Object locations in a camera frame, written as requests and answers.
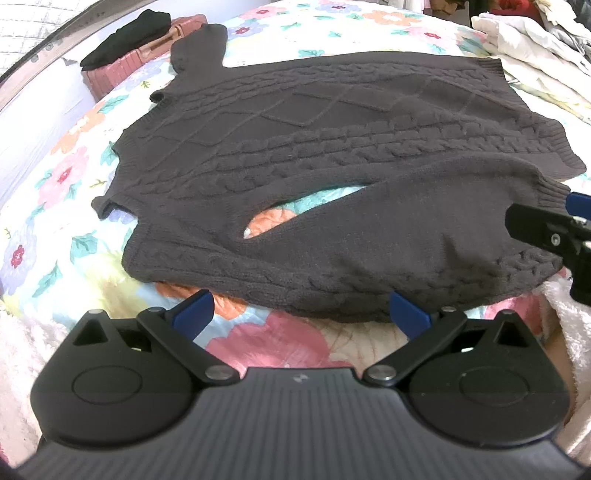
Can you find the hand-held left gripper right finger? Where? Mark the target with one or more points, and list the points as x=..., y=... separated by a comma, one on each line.
x=408, y=314

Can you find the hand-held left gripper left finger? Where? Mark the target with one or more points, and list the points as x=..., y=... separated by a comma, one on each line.
x=196, y=313

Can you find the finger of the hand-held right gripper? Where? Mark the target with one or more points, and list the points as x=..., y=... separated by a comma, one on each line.
x=540, y=228
x=579, y=203

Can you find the pile of white clothes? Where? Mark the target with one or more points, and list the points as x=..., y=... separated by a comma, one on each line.
x=535, y=37

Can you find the white fluffy blanket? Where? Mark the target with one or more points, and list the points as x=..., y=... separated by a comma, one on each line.
x=23, y=369
x=570, y=323

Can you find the floral bedsheet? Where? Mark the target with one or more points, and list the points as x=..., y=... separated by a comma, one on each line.
x=69, y=184

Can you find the pink suitcase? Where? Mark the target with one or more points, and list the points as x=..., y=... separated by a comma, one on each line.
x=124, y=60

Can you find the black folded cloth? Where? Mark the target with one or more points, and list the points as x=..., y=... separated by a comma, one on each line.
x=124, y=37

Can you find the white quilted headboard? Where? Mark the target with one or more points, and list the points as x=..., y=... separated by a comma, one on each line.
x=41, y=23

